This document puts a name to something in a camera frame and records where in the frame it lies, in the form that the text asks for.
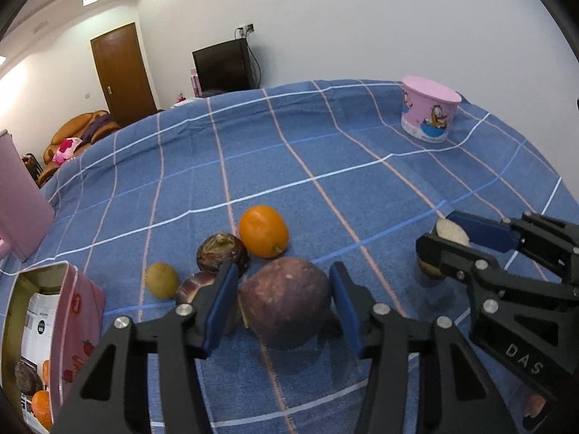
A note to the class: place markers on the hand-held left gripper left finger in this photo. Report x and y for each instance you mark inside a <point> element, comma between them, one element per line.
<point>221,307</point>

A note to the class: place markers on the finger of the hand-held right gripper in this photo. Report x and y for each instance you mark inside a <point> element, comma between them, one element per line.
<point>448,253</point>
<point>484,230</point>

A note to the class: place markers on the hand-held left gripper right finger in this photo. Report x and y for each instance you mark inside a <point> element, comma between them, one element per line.
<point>346,307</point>

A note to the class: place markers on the pale potato piece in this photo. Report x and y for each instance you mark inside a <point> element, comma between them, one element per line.
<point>452,230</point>

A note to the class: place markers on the purple passion fruit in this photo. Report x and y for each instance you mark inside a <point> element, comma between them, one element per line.
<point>285,307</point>

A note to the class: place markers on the small yellow-green lime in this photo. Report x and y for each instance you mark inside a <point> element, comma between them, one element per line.
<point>161,279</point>

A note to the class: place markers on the orange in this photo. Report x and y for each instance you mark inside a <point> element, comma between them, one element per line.
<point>263,231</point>
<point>41,409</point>
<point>46,368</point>

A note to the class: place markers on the person's right hand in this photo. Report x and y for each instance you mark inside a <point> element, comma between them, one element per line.
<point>536,409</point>

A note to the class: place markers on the pink cartoon cup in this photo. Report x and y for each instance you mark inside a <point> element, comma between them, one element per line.
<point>429,113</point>

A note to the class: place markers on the blue checked tablecloth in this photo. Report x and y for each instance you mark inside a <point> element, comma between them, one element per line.
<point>316,153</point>

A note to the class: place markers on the white paper packet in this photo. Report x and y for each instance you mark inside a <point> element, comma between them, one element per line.
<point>38,325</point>

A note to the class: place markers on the purple blanket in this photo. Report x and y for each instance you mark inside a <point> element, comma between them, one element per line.
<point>102,123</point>

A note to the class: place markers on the pink floral pillow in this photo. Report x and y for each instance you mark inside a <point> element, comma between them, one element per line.
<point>63,149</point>

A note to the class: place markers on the pink electric kettle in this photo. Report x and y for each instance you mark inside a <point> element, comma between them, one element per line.
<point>20,199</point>

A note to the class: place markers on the brown leather armchair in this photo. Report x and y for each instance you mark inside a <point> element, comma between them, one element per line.
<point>74,126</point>

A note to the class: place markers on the dark chair with clothes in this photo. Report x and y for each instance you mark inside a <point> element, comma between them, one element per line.
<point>30,165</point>

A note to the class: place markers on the black television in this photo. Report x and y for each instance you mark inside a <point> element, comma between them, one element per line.
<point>221,65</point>

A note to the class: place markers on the brown wooden door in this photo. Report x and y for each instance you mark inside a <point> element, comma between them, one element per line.
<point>122,72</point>

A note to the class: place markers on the wall power socket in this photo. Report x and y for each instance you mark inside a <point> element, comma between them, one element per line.
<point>246,28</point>

